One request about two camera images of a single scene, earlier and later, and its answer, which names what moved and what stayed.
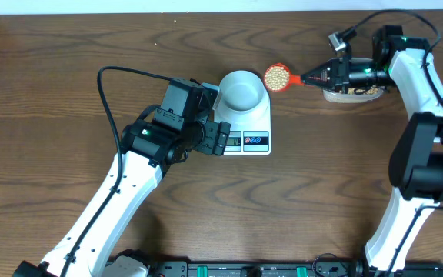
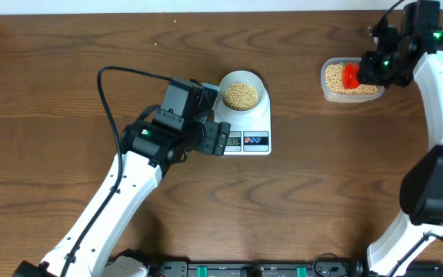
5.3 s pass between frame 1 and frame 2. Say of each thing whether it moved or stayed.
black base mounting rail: stayed
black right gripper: moved
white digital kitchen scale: stayed
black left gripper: stayed
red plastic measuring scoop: moved
